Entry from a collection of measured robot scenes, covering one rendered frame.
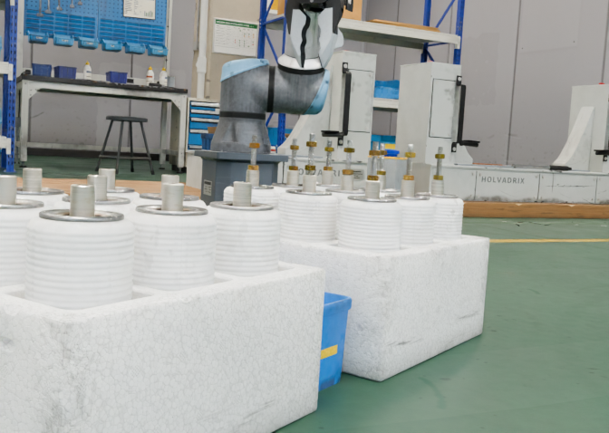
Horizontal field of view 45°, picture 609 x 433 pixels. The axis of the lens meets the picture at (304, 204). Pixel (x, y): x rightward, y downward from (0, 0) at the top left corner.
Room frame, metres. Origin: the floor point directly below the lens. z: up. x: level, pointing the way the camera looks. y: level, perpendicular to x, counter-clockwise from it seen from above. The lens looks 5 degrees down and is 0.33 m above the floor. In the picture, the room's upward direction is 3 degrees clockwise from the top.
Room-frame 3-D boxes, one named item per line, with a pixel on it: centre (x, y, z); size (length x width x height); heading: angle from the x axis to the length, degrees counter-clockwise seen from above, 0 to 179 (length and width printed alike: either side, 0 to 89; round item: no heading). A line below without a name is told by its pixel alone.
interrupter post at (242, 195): (0.87, 0.07, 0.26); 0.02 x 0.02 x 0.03
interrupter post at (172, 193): (0.77, 0.14, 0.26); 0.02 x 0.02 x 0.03
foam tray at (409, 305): (1.28, -0.07, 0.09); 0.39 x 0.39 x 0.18; 55
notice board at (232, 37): (7.68, 0.81, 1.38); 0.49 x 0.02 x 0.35; 116
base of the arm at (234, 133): (1.84, 0.17, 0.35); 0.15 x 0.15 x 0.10
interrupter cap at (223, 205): (0.87, 0.07, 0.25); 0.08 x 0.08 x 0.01
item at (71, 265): (0.67, 0.20, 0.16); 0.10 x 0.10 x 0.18
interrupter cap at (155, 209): (0.77, 0.14, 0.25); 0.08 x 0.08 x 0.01
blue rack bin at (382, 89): (7.05, -0.65, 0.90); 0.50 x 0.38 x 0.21; 25
